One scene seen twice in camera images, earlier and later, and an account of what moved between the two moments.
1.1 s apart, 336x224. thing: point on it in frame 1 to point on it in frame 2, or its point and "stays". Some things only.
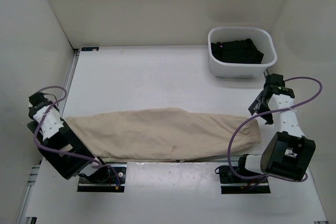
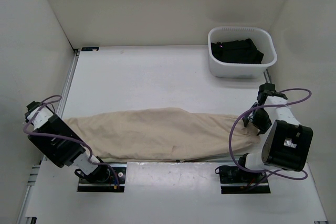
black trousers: [243, 51] stays
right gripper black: [255, 105] to [263, 126]
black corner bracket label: [94, 49] stays
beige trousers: [163, 133] stays
